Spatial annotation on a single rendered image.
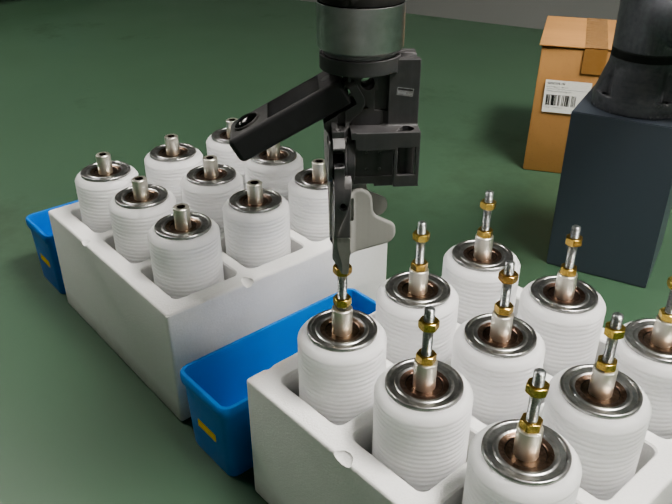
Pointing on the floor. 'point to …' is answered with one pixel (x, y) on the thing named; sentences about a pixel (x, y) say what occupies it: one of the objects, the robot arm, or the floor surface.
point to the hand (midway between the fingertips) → (335, 252)
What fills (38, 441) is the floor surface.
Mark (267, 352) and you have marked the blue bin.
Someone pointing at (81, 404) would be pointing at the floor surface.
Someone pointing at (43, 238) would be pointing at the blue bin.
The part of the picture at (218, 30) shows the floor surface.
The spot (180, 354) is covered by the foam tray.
